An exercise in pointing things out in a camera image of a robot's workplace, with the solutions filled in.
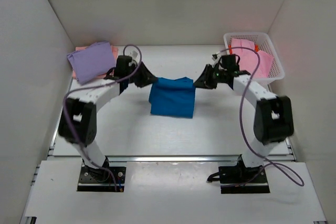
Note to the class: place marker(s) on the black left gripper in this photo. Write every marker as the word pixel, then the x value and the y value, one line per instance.
pixel 140 74

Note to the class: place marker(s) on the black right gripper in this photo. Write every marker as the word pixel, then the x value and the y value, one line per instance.
pixel 210 76

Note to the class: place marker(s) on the blue t-shirt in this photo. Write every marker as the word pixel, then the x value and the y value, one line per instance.
pixel 175 98

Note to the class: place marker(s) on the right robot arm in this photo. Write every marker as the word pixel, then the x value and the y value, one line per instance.
pixel 273 121

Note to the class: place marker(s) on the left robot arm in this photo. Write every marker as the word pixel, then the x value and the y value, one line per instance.
pixel 78 123

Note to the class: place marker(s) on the folded salmon t-shirt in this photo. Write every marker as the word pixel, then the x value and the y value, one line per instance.
pixel 114 52

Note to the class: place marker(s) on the folded purple t-shirt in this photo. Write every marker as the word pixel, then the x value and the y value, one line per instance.
pixel 95 60

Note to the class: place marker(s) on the orange garment in basket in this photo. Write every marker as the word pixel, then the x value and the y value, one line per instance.
pixel 231 51

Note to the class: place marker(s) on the white plastic basket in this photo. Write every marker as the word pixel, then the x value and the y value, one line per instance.
pixel 264 43

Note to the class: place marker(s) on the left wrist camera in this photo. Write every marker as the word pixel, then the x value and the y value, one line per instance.
pixel 133 54

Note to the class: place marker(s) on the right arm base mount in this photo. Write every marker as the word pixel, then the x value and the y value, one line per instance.
pixel 239 179

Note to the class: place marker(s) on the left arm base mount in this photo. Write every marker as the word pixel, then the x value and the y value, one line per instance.
pixel 97 180

